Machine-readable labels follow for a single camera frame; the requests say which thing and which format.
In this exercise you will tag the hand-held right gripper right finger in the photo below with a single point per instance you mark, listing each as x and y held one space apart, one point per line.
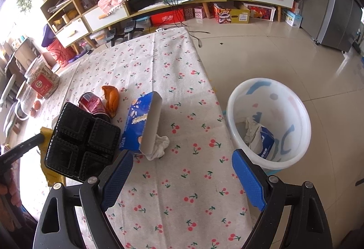
248 180

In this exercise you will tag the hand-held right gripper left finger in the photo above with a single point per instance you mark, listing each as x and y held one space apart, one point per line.
118 178

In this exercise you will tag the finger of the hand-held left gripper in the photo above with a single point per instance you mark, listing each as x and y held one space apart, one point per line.
20 149

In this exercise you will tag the white tissue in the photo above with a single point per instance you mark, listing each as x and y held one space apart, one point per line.
251 131
159 148

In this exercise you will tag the black plastic cookie tray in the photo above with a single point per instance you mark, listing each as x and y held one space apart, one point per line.
82 141

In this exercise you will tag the blue cookie box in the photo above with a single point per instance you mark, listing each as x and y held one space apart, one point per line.
139 121

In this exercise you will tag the white plastic bin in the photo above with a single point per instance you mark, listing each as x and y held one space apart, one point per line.
295 121

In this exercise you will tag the red soda can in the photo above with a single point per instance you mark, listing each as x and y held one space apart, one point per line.
93 104

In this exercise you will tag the orange peel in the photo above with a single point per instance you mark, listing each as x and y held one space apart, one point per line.
111 98

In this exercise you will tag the person's left hand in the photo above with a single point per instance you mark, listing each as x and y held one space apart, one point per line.
10 192

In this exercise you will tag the blue and white packet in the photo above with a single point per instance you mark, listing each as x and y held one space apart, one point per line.
266 141

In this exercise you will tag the orange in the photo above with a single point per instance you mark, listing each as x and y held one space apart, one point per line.
37 104

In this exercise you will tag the seed jar with red label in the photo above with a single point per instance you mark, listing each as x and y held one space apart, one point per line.
42 81

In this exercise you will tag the cardboard box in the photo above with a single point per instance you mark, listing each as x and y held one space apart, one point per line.
25 51

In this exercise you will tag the red bag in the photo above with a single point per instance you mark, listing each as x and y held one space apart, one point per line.
61 52

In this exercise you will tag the purple container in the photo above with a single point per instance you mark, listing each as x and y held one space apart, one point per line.
47 35

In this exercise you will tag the cherry print tablecloth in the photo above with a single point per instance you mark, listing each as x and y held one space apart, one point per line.
176 72

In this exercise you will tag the black dumbbell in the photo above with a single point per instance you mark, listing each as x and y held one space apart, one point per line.
130 28
111 37

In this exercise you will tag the tall wooden shelf unit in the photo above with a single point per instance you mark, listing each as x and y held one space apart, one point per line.
64 10

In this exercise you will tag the white round device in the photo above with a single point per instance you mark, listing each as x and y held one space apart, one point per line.
161 30

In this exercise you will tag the colourful printed carton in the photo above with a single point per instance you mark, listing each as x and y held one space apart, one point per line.
231 14

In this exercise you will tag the blue and white box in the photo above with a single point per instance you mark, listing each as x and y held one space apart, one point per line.
293 18

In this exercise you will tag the flat red box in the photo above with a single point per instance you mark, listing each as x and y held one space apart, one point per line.
167 17

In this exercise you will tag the white crate with red items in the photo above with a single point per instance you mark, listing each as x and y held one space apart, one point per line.
260 11

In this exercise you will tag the small pink box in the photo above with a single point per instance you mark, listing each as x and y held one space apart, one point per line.
199 12

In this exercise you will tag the grey refrigerator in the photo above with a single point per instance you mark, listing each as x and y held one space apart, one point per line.
338 15

